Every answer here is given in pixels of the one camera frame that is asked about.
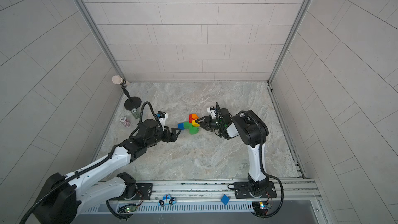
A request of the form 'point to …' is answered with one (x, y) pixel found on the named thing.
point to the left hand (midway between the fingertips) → (177, 128)
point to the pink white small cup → (125, 122)
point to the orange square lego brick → (194, 116)
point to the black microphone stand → (133, 102)
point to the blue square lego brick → (181, 126)
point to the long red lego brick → (190, 118)
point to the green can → (135, 113)
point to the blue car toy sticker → (167, 199)
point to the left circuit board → (127, 208)
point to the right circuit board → (260, 208)
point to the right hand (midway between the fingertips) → (198, 123)
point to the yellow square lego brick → (195, 124)
